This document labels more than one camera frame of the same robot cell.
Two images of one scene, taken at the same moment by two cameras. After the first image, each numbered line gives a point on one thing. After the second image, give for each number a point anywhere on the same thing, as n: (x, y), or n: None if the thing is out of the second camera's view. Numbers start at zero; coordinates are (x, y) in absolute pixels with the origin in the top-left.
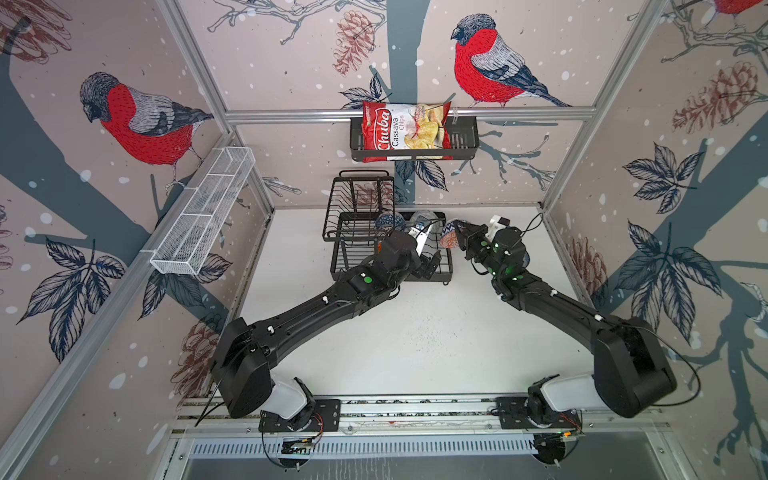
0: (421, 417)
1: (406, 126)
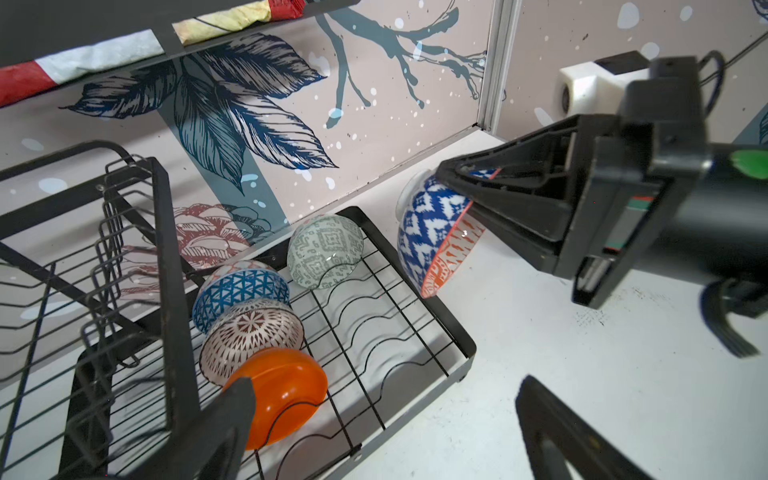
0: None
1: (24, 79)
